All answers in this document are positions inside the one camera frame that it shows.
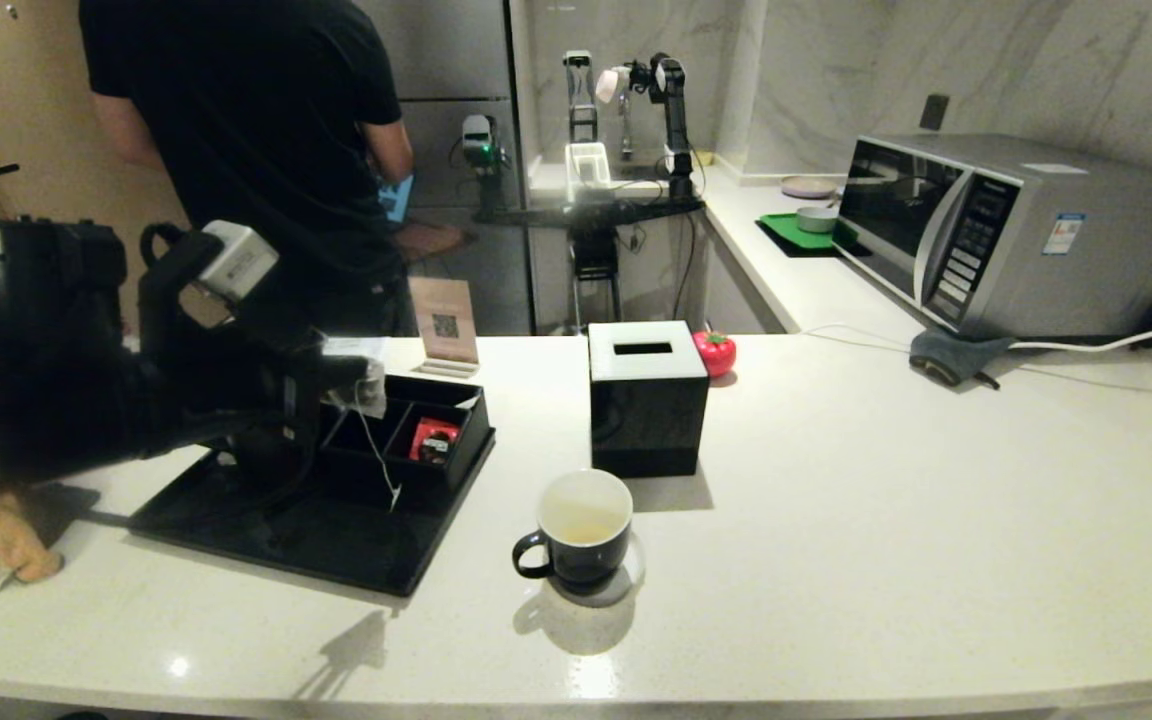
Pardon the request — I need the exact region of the translucent tea bag with string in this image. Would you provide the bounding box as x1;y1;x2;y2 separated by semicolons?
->
324;340;404;512

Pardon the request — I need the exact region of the brown QR code sign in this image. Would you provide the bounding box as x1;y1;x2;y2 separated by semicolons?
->
406;275;481;378

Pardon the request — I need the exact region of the black compartment organizer box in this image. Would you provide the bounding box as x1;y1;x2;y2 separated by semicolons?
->
321;372;496;511

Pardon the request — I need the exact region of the brown wooden table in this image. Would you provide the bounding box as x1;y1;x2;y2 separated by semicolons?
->
394;222;469;264

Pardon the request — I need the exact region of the black serving tray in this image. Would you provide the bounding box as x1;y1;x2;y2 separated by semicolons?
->
126;430;497;599

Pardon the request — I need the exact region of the person in black shirt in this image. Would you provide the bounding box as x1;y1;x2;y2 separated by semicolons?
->
78;0;417;337

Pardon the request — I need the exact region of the grey device with green light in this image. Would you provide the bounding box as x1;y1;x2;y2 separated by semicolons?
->
456;112;513;213

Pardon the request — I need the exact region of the black stool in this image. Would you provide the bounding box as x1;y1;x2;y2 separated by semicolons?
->
571;230;624;331

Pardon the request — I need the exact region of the black mug white inside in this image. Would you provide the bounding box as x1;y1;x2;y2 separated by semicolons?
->
512;469;634;587

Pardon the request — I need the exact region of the black tissue box white lid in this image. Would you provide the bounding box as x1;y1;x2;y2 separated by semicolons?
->
588;320;710;478

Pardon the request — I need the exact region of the white dish rack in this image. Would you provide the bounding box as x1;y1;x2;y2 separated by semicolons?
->
564;141;614;204

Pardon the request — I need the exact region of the grey steel refrigerator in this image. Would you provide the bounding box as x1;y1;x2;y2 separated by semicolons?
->
366;0;537;336

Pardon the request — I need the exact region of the chrome metal stand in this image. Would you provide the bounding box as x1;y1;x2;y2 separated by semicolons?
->
564;48;599;142

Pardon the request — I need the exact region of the red tomato-shaped timer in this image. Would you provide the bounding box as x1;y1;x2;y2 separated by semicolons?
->
693;328;738;378

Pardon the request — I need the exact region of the green tray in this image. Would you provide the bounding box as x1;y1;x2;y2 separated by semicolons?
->
756;211;862;258

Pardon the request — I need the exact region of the grey oven mitt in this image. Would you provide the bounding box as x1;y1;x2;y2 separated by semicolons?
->
909;327;1018;390

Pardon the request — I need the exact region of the silver microwave oven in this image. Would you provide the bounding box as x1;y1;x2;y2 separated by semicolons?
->
833;132;1152;339

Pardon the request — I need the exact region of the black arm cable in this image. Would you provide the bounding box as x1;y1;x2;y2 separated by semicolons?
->
86;222;337;527

